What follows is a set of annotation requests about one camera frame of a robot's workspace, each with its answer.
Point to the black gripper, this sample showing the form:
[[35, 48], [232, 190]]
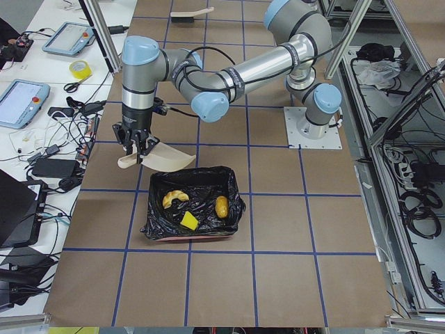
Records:
[[135, 119]]

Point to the beige plastic dustpan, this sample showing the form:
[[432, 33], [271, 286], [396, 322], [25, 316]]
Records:
[[163, 158]]

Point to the curved croissant bread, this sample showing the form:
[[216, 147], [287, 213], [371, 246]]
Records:
[[174, 195]]

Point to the yellow green sponge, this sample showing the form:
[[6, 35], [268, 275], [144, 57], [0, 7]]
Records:
[[189, 221]]

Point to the brown bread roll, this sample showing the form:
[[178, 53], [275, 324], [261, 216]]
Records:
[[222, 207]]

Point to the beige hand brush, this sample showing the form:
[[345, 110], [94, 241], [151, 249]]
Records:
[[189, 16]]

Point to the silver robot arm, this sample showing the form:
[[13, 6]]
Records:
[[301, 34]]

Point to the black bag lined bin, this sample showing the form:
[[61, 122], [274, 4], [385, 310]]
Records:
[[203, 186]]

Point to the yellow tape roll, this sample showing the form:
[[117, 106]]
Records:
[[80, 69]]

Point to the large black power brick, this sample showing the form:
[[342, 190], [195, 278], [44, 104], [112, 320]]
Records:
[[55, 168]]

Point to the black power adapter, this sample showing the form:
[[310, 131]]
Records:
[[117, 29]]

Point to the lower teach pendant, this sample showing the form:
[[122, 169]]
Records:
[[21, 101]]

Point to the teach pendant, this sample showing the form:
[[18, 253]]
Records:
[[21, 101], [69, 40]]

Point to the upper teach pendant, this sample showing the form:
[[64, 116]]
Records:
[[69, 40]]

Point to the black laptop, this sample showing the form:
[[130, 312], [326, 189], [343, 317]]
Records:
[[22, 205]]

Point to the white crumpled cloth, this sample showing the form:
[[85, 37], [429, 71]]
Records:
[[381, 74]]

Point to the black handled scissors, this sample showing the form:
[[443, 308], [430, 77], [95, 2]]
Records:
[[74, 86]]

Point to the aluminium frame post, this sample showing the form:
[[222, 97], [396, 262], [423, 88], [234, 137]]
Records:
[[95, 18]]

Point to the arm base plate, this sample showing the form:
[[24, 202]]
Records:
[[301, 134]]

